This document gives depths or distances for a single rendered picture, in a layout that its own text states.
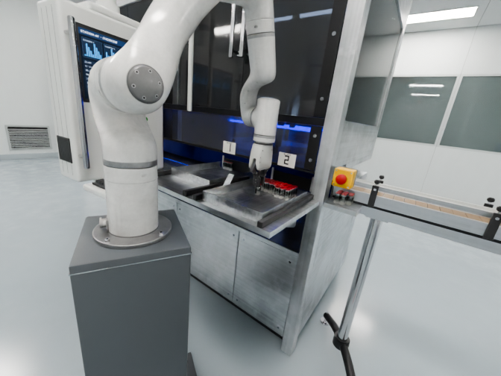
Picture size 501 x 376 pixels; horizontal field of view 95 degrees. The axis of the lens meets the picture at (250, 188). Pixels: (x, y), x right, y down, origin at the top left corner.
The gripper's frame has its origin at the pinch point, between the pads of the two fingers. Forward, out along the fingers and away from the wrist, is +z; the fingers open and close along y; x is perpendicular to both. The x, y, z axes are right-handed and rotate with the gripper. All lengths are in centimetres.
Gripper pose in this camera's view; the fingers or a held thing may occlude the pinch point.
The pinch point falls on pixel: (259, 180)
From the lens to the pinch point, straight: 93.8
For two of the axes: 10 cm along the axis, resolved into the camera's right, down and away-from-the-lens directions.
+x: 8.0, 2.6, -5.4
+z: -1.1, 9.5, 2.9
